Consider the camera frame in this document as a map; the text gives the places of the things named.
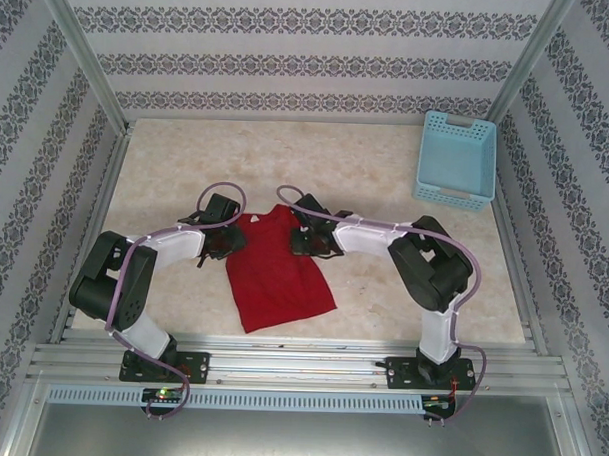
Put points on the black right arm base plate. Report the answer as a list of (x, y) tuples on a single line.
[(397, 371)]

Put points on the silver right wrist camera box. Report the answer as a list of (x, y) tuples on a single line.
[(303, 231)]

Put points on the aluminium frame post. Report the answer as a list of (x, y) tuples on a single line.
[(90, 60), (530, 56)]

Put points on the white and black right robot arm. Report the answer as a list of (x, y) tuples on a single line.
[(433, 277)]

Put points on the light blue plastic basket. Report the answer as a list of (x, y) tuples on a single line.
[(457, 153)]

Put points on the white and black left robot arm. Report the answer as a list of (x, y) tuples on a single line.
[(107, 291)]

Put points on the red t-shirt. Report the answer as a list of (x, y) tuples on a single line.
[(277, 287)]

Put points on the small circuit board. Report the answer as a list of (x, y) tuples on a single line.
[(163, 394), (438, 403)]

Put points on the aluminium mounting rail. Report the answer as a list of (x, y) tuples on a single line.
[(299, 368)]

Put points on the aluminium side rail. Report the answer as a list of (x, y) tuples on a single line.
[(95, 221), (512, 235)]

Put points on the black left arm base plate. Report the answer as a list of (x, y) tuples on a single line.
[(199, 367)]

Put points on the grey metal sheet panel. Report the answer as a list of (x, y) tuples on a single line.
[(297, 438)]

